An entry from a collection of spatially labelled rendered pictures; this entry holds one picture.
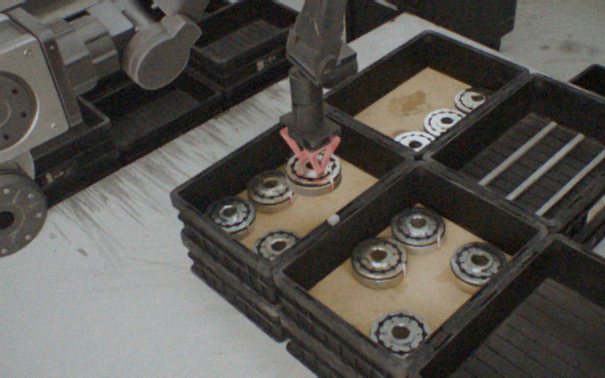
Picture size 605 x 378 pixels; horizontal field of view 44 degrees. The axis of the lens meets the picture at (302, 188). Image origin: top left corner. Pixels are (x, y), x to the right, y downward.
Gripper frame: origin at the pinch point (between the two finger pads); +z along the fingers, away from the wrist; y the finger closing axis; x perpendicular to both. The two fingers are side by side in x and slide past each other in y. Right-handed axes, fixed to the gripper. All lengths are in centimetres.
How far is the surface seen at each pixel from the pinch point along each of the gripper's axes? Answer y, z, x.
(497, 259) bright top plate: -30.8, 13.4, -17.6
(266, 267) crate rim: -10.0, 7.4, 18.2
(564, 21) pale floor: 100, 90, -224
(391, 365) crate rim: -38.6, 8.1, 15.4
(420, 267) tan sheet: -21.0, 16.7, -8.1
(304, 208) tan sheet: 6.3, 16.4, -1.7
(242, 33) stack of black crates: 127, 46, -63
